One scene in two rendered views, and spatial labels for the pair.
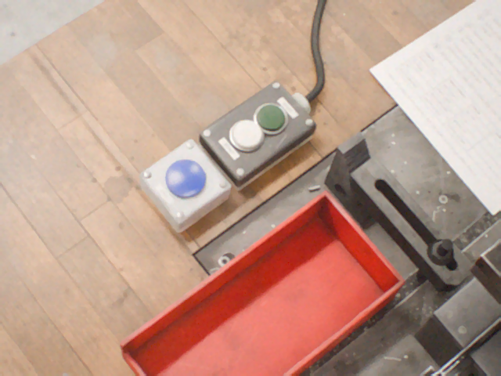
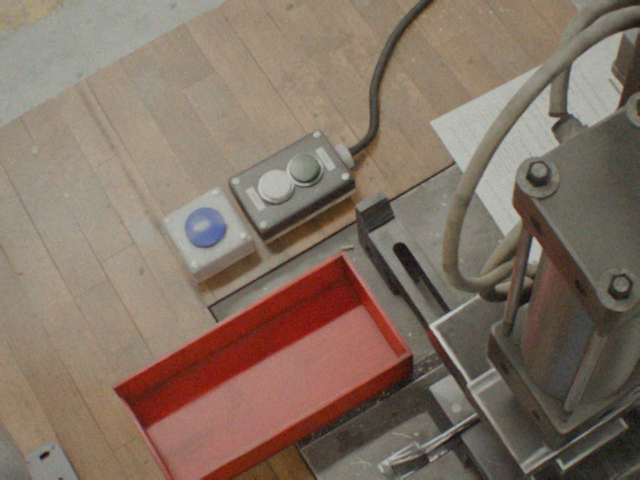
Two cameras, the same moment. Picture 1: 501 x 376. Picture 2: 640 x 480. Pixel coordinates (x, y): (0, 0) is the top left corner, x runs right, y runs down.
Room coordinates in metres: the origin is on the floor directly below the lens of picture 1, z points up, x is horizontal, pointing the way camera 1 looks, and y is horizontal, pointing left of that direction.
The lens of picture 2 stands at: (-0.04, -0.27, 2.10)
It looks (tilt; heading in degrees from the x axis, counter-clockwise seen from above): 67 degrees down; 27
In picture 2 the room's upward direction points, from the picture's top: 9 degrees counter-clockwise
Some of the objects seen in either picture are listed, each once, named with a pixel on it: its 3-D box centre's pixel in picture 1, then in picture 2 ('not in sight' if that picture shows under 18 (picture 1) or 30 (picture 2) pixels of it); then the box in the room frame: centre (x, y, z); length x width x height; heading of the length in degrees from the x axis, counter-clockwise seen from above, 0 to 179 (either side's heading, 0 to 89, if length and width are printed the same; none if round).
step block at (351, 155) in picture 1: (362, 181); (388, 243); (0.41, -0.11, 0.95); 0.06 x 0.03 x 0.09; 50
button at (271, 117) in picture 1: (270, 120); (305, 171); (0.46, -0.01, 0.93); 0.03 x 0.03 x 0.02
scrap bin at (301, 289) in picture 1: (263, 320); (262, 380); (0.25, -0.04, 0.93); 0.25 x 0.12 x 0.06; 140
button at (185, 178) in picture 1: (185, 180); (205, 229); (0.38, 0.06, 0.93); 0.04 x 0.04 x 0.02
